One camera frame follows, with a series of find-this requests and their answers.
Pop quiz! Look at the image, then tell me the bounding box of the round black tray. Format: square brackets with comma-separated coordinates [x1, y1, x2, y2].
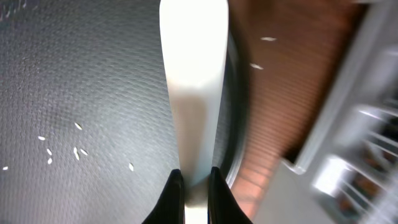
[1, 0, 245, 223]

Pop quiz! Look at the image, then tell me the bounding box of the grey dishwasher rack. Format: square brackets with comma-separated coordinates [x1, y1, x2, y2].
[253, 1, 397, 224]

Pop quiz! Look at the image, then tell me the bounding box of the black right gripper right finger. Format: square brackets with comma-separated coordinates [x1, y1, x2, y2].
[208, 167, 252, 224]

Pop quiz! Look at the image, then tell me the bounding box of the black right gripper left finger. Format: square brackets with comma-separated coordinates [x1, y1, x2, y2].
[142, 169, 185, 224]

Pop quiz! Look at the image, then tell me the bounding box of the white plastic knife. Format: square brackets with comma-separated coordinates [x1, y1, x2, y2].
[159, 0, 229, 223]

